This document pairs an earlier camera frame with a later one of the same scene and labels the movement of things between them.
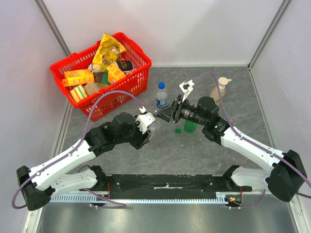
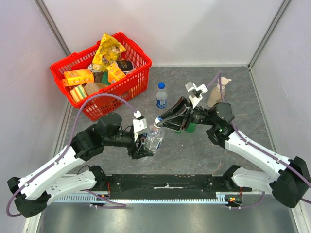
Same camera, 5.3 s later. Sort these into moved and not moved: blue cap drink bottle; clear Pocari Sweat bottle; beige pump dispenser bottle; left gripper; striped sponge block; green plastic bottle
Moved: left gripper; clear Pocari Sweat bottle
Not moved: green plastic bottle; striped sponge block; beige pump dispenser bottle; blue cap drink bottle
